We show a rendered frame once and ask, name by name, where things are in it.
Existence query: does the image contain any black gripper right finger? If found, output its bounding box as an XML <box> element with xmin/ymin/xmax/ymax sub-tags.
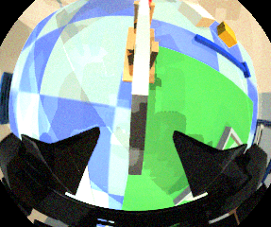
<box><xmin>173</xmin><ymin>130</ymin><xmax>248</xmax><ymax>198</ymax></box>

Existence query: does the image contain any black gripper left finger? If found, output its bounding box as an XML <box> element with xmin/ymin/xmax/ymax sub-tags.
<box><xmin>21</xmin><ymin>128</ymin><xmax>100</xmax><ymax>196</ymax></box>

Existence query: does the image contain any blue golf putter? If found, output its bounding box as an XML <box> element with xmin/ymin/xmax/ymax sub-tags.
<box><xmin>195</xmin><ymin>34</ymin><xmax>251</xmax><ymax>79</ymax></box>

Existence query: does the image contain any orange block with yellow top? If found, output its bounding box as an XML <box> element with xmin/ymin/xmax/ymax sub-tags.
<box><xmin>218</xmin><ymin>22</ymin><xmax>238</xmax><ymax>48</ymax></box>

